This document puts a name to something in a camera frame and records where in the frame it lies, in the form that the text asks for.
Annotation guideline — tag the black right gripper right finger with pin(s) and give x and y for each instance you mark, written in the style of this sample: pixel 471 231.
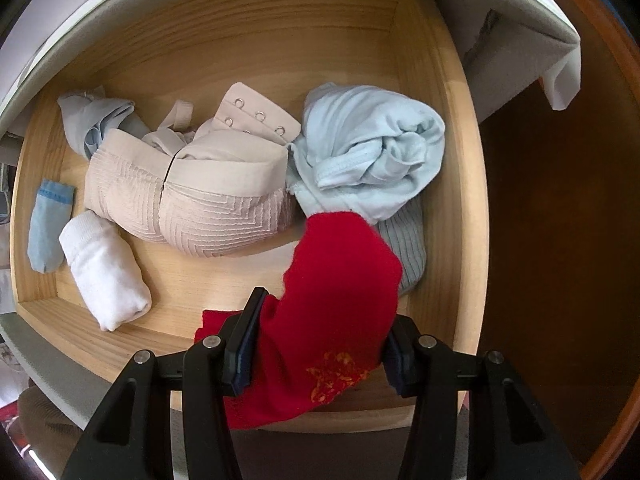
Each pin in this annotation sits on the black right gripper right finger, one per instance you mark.
pixel 510 434

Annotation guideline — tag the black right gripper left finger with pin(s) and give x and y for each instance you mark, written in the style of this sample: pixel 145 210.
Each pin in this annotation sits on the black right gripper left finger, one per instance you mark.
pixel 129 437

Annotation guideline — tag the red underwear with orange print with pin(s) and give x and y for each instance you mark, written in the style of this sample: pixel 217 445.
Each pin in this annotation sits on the red underwear with orange print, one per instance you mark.
pixel 325 333

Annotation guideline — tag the grey ribbed underwear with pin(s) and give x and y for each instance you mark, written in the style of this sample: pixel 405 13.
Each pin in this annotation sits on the grey ribbed underwear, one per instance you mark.
pixel 404 235

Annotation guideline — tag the light blue underwear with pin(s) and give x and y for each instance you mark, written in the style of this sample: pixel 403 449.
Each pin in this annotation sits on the light blue underwear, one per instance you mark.
pixel 363 149

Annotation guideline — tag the wooden drawer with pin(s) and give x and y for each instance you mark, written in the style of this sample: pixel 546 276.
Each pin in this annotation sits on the wooden drawer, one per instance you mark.
pixel 194 50

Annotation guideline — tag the white rolled sock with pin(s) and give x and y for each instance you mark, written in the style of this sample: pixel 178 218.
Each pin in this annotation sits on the white rolled sock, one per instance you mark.
pixel 105 271

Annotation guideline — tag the blue cuffed sock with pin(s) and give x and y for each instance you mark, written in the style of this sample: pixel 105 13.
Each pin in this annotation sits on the blue cuffed sock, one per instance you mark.
pixel 52 210

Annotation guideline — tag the beige bra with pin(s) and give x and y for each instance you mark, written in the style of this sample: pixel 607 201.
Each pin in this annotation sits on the beige bra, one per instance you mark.
pixel 208 191

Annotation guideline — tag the pale blue grey folded garment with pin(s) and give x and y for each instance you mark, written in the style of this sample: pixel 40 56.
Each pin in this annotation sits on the pale blue grey folded garment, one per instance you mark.
pixel 88 116

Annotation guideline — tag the grey bed mattress edge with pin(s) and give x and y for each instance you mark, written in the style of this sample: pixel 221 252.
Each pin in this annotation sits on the grey bed mattress edge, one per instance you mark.
pixel 504 44

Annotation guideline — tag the brown wooden furniture frame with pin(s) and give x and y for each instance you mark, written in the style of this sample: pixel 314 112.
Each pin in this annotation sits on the brown wooden furniture frame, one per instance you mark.
pixel 563 290

